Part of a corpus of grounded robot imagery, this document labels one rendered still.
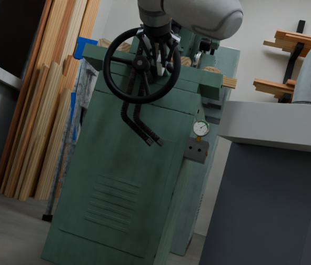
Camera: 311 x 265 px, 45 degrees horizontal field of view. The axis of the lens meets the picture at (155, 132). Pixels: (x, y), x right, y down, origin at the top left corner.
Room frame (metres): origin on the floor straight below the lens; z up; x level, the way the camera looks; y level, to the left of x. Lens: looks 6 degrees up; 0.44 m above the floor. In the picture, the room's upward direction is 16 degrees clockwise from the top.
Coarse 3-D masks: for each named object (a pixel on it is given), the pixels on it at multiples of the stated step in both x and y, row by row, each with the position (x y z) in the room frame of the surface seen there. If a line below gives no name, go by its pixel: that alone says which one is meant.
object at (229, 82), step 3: (225, 78) 1.60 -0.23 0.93; (228, 78) 1.60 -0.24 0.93; (231, 78) 1.60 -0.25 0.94; (225, 81) 1.60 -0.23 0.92; (228, 81) 1.60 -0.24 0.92; (231, 81) 1.60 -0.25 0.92; (234, 81) 1.59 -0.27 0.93; (225, 84) 1.60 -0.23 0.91; (228, 84) 1.60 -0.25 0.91; (231, 84) 1.60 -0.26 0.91; (234, 84) 1.59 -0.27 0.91; (228, 87) 1.61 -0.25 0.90; (231, 87) 1.60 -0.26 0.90; (234, 87) 1.59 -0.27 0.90
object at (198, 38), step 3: (198, 36) 1.83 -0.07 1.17; (201, 36) 1.83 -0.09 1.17; (195, 39) 1.83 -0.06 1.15; (198, 39) 1.83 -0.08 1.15; (195, 42) 1.83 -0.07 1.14; (198, 42) 1.83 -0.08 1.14; (195, 45) 1.83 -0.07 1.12; (198, 45) 1.83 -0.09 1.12; (192, 48) 1.83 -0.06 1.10; (195, 48) 1.83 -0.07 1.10; (198, 48) 1.83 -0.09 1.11; (192, 51) 1.83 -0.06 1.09; (195, 51) 1.83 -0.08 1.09; (192, 54) 1.83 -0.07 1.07; (189, 57) 1.83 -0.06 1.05; (192, 57) 1.83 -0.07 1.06; (192, 60) 1.83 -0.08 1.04; (192, 63) 1.83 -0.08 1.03
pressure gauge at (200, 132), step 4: (200, 120) 1.40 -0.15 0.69; (204, 120) 1.39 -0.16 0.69; (196, 124) 1.40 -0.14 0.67; (200, 124) 1.40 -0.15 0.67; (204, 124) 1.39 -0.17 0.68; (208, 124) 1.39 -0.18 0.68; (196, 128) 1.40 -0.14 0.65; (200, 128) 1.40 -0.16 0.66; (204, 128) 1.39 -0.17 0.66; (208, 128) 1.39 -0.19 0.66; (196, 132) 1.40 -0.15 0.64; (200, 132) 1.39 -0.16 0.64; (204, 132) 1.39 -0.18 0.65; (200, 136) 1.41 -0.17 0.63; (196, 140) 1.42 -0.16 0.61
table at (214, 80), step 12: (84, 48) 1.57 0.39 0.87; (96, 48) 1.56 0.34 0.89; (96, 60) 1.58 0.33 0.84; (156, 72) 1.49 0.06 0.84; (168, 72) 1.47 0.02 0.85; (180, 72) 1.49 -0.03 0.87; (192, 72) 1.48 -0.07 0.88; (204, 72) 1.47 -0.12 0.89; (204, 84) 1.46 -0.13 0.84; (216, 84) 1.45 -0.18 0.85; (204, 96) 1.65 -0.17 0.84; (216, 96) 1.59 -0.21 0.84
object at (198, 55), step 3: (198, 51) 1.72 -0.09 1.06; (201, 51) 1.74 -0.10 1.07; (195, 54) 1.72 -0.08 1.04; (198, 54) 1.72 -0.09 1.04; (201, 54) 1.74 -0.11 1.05; (195, 57) 1.71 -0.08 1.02; (198, 57) 1.71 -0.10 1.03; (201, 57) 1.79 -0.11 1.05; (195, 60) 1.71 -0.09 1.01; (198, 60) 1.72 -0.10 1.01; (195, 63) 1.72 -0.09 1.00; (198, 63) 1.75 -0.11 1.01; (192, 66) 1.73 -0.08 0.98; (195, 66) 1.72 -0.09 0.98; (198, 66) 1.77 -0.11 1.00
